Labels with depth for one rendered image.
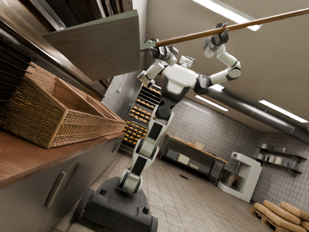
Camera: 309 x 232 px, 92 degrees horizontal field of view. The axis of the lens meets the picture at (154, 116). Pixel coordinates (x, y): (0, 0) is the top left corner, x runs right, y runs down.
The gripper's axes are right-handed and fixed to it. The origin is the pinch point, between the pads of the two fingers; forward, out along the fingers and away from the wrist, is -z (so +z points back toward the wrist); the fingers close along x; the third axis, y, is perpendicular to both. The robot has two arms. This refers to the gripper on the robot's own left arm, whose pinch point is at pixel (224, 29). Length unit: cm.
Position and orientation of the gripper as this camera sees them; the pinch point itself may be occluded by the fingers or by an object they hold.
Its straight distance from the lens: 110.0
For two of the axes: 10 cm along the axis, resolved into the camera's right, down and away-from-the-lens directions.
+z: 0.6, 0.3, 10.0
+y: -9.6, 2.6, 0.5
